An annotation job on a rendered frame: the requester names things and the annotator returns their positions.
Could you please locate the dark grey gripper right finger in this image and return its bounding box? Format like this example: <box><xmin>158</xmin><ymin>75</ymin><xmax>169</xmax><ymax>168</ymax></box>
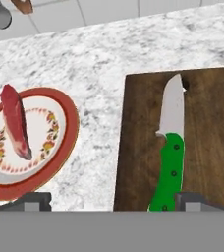
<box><xmin>174</xmin><ymin>192</ymin><xmax>224</xmax><ymax>212</ymax></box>

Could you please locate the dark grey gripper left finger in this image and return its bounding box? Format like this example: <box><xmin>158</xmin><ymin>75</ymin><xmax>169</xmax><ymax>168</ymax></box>
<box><xmin>0</xmin><ymin>192</ymin><xmax>52</xmax><ymax>212</ymax></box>

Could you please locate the dark wooden cutting board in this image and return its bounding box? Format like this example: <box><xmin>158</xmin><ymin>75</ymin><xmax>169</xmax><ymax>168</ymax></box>
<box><xmin>113</xmin><ymin>66</ymin><xmax>224</xmax><ymax>212</ymax></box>

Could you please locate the red rimmed floral plate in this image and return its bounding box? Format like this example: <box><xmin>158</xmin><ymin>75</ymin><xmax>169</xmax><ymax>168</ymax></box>
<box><xmin>0</xmin><ymin>87</ymin><xmax>81</xmax><ymax>202</ymax></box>

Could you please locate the raw red meat steak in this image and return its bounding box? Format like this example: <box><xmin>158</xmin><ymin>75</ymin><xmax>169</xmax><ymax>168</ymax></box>
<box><xmin>0</xmin><ymin>84</ymin><xmax>33</xmax><ymax>161</ymax></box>

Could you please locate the grey hanging ladle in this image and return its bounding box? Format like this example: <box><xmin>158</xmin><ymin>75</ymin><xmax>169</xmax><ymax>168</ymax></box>
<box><xmin>0</xmin><ymin>0</ymin><xmax>13</xmax><ymax>31</ymax></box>

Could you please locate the brown wooden hanging tool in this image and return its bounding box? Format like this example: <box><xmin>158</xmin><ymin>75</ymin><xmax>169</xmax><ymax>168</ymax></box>
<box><xmin>11</xmin><ymin>0</ymin><xmax>34</xmax><ymax>16</ymax></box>

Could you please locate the green handled knife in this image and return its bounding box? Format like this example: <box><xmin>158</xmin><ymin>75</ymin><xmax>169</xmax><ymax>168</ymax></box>
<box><xmin>147</xmin><ymin>73</ymin><xmax>188</xmax><ymax>212</ymax></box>

